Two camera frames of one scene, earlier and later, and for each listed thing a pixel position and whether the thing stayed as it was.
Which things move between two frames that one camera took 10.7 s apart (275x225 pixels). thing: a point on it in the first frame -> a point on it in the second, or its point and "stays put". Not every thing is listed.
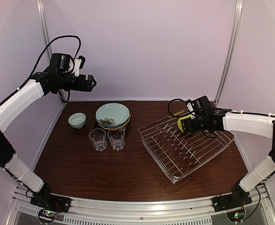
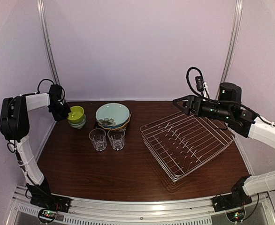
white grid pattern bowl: [77, 120] stays put
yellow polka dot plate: [114, 129] stays put
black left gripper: [80, 86] -> [64, 116]
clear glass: [98, 138] stays put
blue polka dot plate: [113, 126] stays put
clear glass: [117, 138] stays put
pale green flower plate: [112, 114] stays put
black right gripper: [186, 123] -> [189, 104]
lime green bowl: [179, 120] -> [75, 116]
